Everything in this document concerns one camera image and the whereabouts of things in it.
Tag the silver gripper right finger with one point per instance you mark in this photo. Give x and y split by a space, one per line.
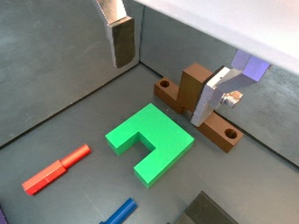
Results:
226 81

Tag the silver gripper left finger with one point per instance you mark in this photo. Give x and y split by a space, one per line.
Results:
121 30

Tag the green U-shaped block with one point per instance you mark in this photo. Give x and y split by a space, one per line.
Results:
165 138

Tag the purple board with cross slot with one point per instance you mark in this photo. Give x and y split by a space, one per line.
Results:
252 65

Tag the blue peg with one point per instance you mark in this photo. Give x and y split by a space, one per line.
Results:
122 213

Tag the red peg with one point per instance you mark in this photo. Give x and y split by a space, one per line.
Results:
54 171

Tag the brown T-shaped bracket block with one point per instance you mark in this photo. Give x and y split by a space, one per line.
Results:
182 98

